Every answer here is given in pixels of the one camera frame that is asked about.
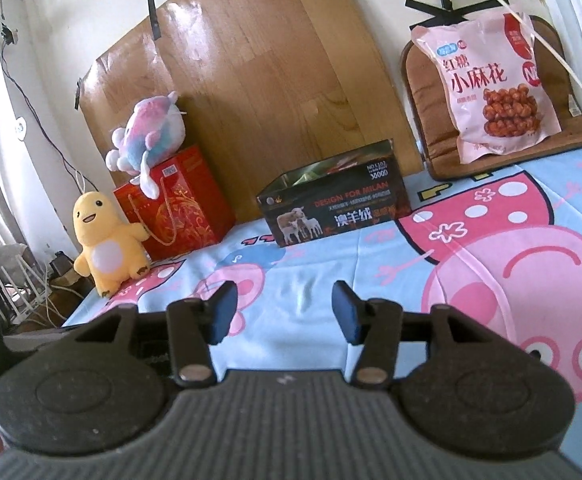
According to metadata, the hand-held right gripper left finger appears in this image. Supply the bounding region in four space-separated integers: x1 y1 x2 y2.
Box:
78 280 239 389

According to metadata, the black wall cable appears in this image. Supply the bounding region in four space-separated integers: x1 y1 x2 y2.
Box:
0 0 92 196

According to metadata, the wooden board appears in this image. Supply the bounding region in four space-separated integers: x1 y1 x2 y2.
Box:
80 0 424 226

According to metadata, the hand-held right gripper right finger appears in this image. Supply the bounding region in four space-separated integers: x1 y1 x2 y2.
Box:
332 280 510 389

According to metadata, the white wire rack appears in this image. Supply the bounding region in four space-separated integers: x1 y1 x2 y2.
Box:
0 245 52 326

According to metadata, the brown seat cushion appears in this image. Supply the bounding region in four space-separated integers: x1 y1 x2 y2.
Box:
401 12 582 182

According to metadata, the yellow plush toy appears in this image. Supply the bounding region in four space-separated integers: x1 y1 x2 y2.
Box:
72 191 151 298

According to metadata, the red gold gift bag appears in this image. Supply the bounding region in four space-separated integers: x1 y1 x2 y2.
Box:
112 144 237 262

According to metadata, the large pink snack bag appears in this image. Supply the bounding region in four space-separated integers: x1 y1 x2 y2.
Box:
411 10 562 164

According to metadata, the cartoon pig printed blanket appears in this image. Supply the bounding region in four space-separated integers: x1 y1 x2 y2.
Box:
64 142 582 480

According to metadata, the black sheep print box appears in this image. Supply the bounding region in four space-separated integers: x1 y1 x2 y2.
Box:
256 139 412 248

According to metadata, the pink blue plush toy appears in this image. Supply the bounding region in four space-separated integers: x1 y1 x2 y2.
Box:
105 91 188 200

